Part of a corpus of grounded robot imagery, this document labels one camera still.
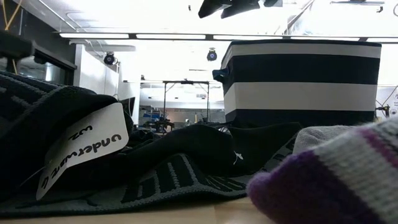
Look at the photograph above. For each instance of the grey sock with purple toe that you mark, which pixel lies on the grey sock with purple toe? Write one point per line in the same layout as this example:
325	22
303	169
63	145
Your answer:
335	183

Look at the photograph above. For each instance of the black metal gantry frame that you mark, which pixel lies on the black metal gantry frame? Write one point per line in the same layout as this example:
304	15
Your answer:
186	82

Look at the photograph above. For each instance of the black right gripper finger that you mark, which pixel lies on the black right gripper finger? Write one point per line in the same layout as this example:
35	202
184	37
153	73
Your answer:
241	7
214	6

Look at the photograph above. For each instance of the dark blue plastic bin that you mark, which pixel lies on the dark blue plastic bin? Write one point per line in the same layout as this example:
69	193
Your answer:
298	68

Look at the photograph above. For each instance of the black underwear with tag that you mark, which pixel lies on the black underwear with tag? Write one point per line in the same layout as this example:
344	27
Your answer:
186	146

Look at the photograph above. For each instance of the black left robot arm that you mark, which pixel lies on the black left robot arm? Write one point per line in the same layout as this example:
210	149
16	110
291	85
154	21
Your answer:
15	45

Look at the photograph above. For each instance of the black round ceiling camera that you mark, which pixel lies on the black round ceiling camera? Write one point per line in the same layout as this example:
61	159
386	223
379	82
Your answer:
211	55
109	58

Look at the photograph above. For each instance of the ceiling strip light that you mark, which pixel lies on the ceiling strip light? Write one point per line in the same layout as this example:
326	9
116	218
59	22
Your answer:
171	36

